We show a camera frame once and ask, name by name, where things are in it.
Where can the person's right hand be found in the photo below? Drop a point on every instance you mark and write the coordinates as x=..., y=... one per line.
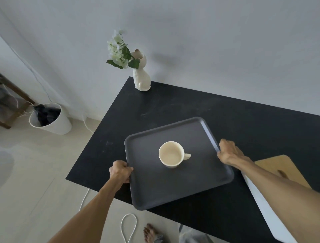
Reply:
x=230, y=152

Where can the person's left hand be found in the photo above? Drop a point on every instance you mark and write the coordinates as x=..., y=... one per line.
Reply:
x=119, y=171

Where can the person's right thumb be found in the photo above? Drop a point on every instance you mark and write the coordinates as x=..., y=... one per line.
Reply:
x=221, y=147

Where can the person's left thumb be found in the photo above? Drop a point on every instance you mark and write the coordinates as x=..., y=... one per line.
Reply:
x=129, y=168

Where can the dark grey serving tray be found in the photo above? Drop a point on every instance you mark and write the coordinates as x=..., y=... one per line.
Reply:
x=175, y=162

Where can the person's left forearm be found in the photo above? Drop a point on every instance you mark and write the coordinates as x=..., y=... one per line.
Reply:
x=85, y=212

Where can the person's right forearm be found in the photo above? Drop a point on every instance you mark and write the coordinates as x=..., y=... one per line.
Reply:
x=280, y=192

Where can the cream ceramic mug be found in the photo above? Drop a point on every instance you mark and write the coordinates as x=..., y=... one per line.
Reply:
x=171, y=154

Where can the wooden cutting board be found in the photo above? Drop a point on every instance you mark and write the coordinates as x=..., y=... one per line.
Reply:
x=285, y=167

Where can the person's foot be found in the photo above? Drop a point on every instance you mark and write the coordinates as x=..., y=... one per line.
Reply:
x=151, y=234

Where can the white flat board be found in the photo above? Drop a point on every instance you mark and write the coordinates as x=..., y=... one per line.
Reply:
x=265, y=210

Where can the white waste bin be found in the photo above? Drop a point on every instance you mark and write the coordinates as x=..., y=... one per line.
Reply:
x=52, y=122

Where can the person's grey trouser leg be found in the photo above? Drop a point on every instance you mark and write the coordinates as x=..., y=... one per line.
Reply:
x=192, y=236

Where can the white cat-shaped vase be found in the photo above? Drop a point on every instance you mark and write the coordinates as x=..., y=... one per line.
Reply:
x=141, y=75

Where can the dark cloth in bin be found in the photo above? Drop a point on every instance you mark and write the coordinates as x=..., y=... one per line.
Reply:
x=46, y=115

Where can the white artificial flower sprig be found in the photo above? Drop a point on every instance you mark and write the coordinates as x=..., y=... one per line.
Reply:
x=120, y=53

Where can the wooden rack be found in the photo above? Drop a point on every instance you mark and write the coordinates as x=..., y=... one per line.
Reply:
x=11, y=100

